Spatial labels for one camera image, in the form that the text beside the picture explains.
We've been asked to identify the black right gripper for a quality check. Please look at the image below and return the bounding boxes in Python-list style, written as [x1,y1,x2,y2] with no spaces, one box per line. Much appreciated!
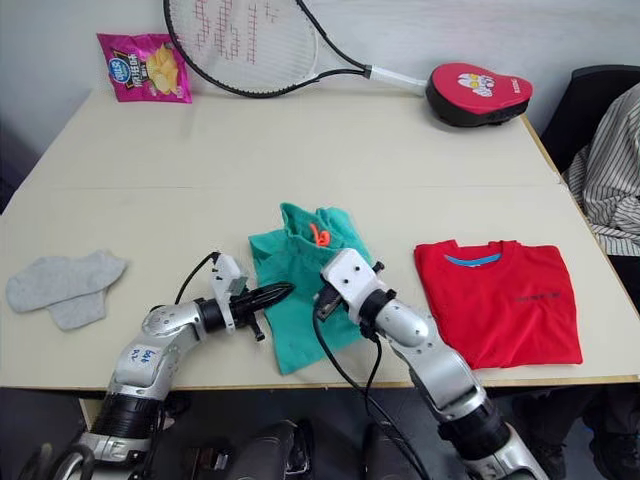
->
[313,282,343,323]

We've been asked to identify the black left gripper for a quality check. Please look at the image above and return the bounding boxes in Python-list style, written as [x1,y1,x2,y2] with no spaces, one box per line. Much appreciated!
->
[228,282,296,343]

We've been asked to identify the red t-shirt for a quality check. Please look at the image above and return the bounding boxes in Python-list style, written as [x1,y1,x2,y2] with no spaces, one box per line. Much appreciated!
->
[413,239,585,371]

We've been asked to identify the person in striped shirt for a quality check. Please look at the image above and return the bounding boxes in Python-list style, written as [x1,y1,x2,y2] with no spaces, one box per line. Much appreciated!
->
[562,81,640,257]

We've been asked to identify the dark rounded shape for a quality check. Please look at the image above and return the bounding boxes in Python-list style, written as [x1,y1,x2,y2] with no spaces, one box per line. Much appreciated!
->
[238,418,315,480]

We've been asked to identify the grey ankle sock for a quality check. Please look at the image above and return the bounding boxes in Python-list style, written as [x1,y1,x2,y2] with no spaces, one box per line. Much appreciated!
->
[48,288,110,332]
[5,249,129,315]

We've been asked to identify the black and white tennis racket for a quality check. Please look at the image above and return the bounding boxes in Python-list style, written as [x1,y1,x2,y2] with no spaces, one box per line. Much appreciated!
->
[162,0,432,100]

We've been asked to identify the red and black paddle case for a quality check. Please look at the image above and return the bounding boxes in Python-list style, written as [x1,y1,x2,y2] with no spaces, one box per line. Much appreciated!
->
[424,62,535,132]

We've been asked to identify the pink potato chip bag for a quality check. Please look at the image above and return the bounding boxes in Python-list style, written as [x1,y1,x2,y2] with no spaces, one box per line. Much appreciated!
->
[95,32,194,105]

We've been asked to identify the black chair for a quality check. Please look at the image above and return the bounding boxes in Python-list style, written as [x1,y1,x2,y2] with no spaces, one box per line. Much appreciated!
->
[538,64,640,174]

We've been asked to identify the green shorts with orange drawstring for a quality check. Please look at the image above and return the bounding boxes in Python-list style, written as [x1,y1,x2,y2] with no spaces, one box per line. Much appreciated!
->
[248,201,376,376]

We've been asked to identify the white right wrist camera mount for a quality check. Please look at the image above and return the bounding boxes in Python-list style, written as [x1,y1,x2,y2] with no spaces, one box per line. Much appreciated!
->
[319,248,392,322]

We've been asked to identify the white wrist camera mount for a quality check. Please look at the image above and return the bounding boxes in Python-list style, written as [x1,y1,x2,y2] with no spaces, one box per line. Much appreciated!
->
[319,248,392,322]
[208,252,250,335]

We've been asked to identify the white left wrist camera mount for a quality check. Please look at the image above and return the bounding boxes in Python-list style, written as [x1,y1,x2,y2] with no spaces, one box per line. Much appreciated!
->
[208,252,250,335]

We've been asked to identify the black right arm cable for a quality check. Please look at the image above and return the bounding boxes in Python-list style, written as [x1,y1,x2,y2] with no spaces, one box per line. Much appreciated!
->
[312,294,432,480]

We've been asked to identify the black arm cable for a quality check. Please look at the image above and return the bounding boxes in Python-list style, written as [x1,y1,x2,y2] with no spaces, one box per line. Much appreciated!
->
[173,252,221,307]
[312,294,432,480]

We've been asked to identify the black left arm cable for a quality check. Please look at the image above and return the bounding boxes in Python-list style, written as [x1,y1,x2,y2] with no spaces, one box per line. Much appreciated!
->
[173,252,221,307]

